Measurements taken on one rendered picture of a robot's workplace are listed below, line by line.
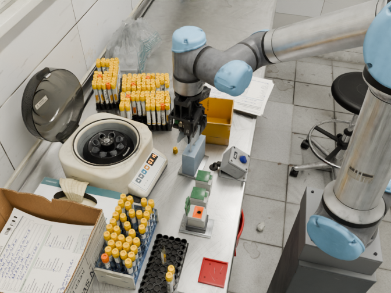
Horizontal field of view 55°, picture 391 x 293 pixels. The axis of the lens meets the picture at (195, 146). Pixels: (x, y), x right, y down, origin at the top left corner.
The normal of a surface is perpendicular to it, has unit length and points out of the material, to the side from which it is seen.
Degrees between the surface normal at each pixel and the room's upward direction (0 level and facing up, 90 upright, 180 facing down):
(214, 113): 90
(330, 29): 67
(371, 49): 80
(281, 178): 0
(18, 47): 90
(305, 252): 90
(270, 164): 0
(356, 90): 2
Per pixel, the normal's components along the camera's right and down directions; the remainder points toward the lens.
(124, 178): 0.70, 0.53
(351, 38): -0.52, 0.74
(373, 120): -0.85, 0.36
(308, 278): -0.22, 0.71
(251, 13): 0.02, -0.69
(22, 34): 0.97, 0.18
